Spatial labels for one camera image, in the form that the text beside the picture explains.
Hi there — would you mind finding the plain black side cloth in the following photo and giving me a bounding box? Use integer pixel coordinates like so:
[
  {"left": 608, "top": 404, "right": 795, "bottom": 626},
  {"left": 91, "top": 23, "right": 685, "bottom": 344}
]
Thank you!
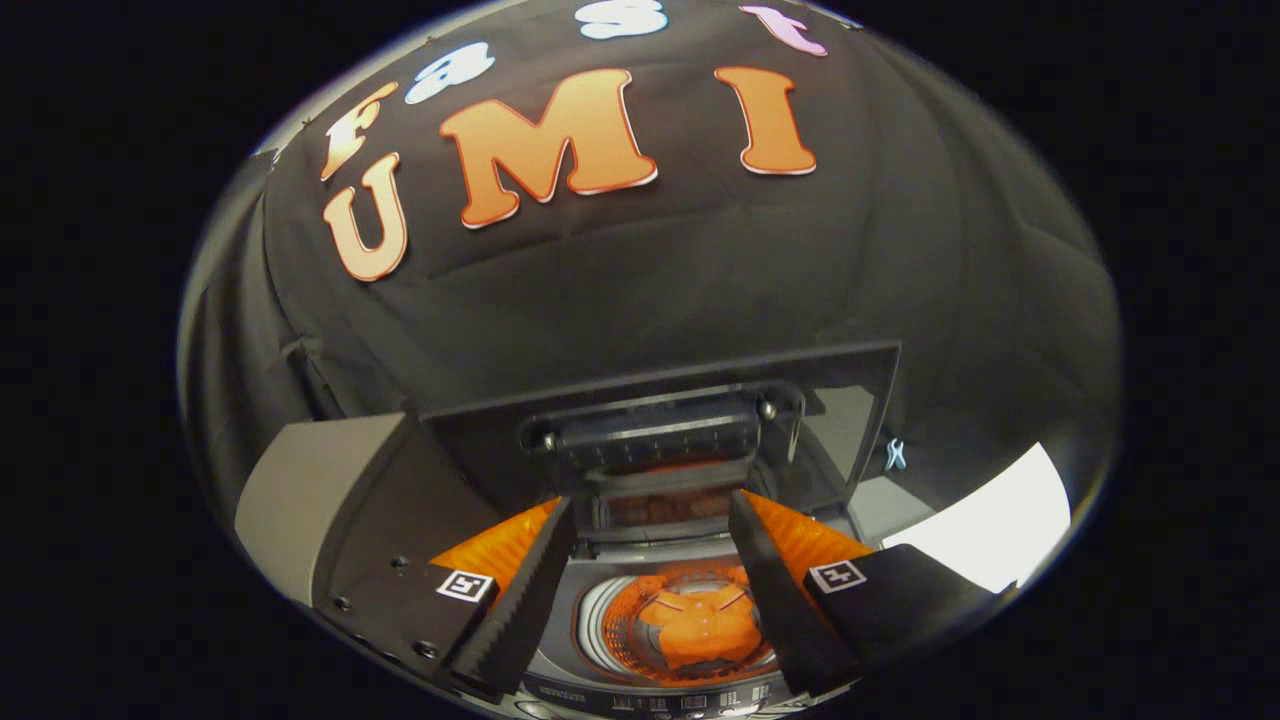
[{"left": 178, "top": 150, "right": 331, "bottom": 521}]

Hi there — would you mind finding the white board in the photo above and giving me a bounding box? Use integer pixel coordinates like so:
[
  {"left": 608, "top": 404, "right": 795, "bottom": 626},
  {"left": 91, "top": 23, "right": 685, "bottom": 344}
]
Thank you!
[{"left": 880, "top": 442, "right": 1071, "bottom": 593}]

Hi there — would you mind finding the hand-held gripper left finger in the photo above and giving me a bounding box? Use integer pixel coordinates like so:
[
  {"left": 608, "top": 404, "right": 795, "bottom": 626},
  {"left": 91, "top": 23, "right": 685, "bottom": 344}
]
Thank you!
[{"left": 310, "top": 497, "right": 579, "bottom": 701}]

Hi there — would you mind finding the orange polo shirt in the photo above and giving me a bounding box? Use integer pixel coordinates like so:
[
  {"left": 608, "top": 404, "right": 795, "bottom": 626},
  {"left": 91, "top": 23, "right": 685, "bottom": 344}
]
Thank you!
[{"left": 635, "top": 585, "right": 767, "bottom": 669}]

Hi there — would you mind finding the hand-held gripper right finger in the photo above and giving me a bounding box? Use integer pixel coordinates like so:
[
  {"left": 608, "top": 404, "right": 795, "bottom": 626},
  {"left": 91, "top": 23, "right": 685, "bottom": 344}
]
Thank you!
[{"left": 728, "top": 490, "right": 1017, "bottom": 701}]

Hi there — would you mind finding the grey platform box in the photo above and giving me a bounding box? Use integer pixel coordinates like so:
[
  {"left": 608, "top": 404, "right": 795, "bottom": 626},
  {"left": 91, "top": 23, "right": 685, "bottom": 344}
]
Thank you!
[{"left": 235, "top": 410, "right": 506, "bottom": 613}]

